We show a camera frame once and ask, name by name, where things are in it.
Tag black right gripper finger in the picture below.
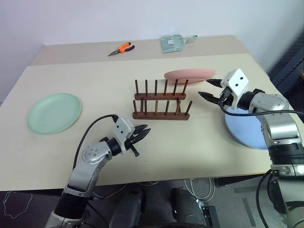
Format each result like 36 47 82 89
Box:
198 91 220 105
206 78 223 88

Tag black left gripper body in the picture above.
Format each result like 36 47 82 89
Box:
124 133 141 158

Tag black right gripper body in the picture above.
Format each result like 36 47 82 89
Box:
217 86 235 108

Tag wooden dish rack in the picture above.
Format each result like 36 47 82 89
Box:
132 79 193 121

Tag pink plate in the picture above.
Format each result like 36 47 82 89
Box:
163 68 218 85

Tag blue plate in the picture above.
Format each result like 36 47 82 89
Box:
224 106 269 151

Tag clear plastic bag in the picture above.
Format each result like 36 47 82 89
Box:
159 33 187 54

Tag green plate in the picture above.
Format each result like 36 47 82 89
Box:
26 93 83 136

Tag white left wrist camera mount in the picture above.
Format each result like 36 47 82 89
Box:
112 117 134 155

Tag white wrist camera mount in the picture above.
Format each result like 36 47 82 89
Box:
112 117 134 155
220 68 250 111

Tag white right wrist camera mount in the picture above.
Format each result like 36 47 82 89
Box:
220 68 250 111

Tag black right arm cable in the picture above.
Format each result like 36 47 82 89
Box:
218 94 304 118

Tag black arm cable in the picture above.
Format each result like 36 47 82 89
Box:
73 114 119 173
218 94 304 118

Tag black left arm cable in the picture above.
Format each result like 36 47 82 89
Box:
73 114 119 173

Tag black ribbed wall panel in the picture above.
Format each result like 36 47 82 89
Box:
267 30 304 96

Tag white cables under table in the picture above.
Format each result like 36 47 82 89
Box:
183 177 215 203

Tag orange handled pliers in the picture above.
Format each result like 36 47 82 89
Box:
107 41 136 57

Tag black cable at robot body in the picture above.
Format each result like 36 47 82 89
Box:
255 169 272 228

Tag white string on floor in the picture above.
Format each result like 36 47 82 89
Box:
1 190 33 219

